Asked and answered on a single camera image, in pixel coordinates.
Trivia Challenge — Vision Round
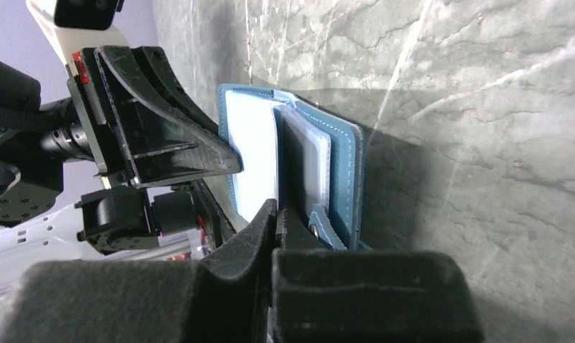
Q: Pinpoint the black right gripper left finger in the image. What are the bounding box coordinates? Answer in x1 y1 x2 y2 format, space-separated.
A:
0 199 277 342

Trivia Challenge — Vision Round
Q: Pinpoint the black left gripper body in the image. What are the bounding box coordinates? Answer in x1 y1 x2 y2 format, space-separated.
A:
0 51 235 255

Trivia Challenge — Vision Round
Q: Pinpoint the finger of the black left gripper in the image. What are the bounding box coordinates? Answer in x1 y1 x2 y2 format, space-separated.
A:
94 46 242 188
135 46 222 142

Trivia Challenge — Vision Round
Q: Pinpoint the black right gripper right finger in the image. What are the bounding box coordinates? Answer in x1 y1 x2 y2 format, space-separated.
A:
270 209 484 342

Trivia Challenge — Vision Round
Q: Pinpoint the blue leather card holder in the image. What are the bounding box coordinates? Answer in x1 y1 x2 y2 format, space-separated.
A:
217 84 365 251

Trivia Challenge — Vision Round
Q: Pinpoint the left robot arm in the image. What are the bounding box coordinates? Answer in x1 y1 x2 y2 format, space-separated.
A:
0 46 240 302

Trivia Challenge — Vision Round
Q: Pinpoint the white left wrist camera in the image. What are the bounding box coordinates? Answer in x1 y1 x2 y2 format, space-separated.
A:
25 0 129 66

